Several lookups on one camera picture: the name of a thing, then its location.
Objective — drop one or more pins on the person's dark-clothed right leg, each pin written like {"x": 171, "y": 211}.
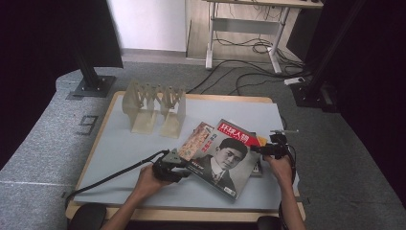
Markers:
{"x": 268, "y": 223}

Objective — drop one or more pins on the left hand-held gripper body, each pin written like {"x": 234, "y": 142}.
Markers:
{"x": 166, "y": 169}

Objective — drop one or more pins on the person's left hand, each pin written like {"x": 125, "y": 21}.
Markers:
{"x": 150, "y": 182}

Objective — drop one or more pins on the portrait cover magazine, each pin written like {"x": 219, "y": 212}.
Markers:
{"x": 223, "y": 159}

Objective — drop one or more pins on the white power strip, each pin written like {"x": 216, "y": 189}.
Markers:
{"x": 294, "y": 80}

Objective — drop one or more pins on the white frame desk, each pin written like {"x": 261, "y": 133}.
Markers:
{"x": 245, "y": 26}

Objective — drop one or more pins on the person's dark-clothed left leg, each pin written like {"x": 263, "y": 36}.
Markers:
{"x": 86, "y": 218}

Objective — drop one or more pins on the black curtain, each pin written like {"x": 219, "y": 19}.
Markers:
{"x": 376, "y": 96}
{"x": 32, "y": 64}

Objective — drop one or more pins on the black metal stand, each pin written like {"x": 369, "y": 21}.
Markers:
{"x": 316, "y": 96}
{"x": 92, "y": 86}

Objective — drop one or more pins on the person's right hand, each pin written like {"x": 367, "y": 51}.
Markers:
{"x": 280, "y": 172}

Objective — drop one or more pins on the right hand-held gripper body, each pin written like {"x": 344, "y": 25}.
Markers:
{"x": 282, "y": 145}

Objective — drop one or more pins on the orange-brown cover magazine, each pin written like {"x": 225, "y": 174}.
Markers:
{"x": 196, "y": 140}

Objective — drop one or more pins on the person's dark-clothed leg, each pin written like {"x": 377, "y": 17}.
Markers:
{"x": 268, "y": 223}
{"x": 86, "y": 218}

